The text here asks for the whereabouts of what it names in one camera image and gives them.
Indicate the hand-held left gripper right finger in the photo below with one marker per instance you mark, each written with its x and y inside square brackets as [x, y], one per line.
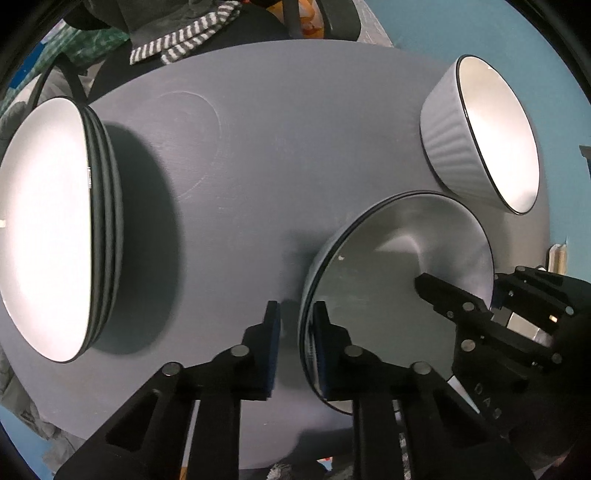
[323, 355]

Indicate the dark grey hoodie striped cuffs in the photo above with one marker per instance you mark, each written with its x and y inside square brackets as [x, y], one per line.
[184, 41]

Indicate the red packaging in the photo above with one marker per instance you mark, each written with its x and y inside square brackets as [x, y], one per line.
[308, 18]

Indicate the green checkered cloth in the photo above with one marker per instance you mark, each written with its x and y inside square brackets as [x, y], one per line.
[92, 46]

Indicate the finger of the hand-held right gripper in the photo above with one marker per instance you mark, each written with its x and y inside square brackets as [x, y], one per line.
[452, 300]
[549, 295]

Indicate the white ribbed bowl dark rim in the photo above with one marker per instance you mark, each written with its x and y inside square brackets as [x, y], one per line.
[443, 138]
[392, 286]

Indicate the wooden board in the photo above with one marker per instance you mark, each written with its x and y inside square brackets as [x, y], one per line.
[558, 258]

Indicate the white plate with dark rim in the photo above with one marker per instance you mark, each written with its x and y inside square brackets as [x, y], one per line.
[103, 230]
[41, 221]
[118, 221]

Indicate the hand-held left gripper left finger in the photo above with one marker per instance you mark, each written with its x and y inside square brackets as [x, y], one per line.
[273, 355]

